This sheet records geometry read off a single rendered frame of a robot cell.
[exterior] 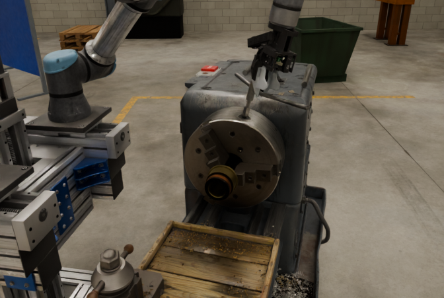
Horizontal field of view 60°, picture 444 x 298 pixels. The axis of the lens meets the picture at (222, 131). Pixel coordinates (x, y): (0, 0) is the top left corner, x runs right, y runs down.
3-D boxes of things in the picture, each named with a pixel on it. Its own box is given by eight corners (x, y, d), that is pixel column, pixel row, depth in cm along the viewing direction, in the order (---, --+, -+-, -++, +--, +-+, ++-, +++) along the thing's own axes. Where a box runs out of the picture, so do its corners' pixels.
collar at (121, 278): (106, 259, 77) (104, 247, 76) (141, 267, 75) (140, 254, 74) (82, 288, 70) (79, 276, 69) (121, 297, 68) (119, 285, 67)
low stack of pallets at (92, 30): (78, 43, 933) (76, 25, 916) (113, 42, 934) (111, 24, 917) (60, 53, 818) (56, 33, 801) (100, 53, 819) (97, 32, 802)
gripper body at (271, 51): (269, 74, 100) (281, 28, 94) (252, 63, 106) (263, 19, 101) (291, 74, 104) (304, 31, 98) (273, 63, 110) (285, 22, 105)
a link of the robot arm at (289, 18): (266, 2, 99) (291, 6, 103) (262, 20, 101) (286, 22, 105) (283, 10, 94) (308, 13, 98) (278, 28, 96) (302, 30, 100)
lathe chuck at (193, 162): (186, 177, 138) (201, 98, 124) (269, 205, 133) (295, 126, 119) (177, 189, 130) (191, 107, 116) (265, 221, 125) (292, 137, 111)
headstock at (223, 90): (220, 130, 202) (219, 57, 187) (312, 140, 189) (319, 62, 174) (177, 187, 150) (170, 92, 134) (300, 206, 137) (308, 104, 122)
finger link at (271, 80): (269, 103, 107) (277, 72, 103) (258, 94, 112) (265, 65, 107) (279, 102, 109) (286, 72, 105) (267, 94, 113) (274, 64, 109)
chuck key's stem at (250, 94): (240, 113, 118) (249, 79, 112) (246, 113, 119) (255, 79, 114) (244, 117, 116) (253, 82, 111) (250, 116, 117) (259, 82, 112)
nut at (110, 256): (107, 256, 73) (105, 241, 72) (125, 260, 72) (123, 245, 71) (95, 270, 70) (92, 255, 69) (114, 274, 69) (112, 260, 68)
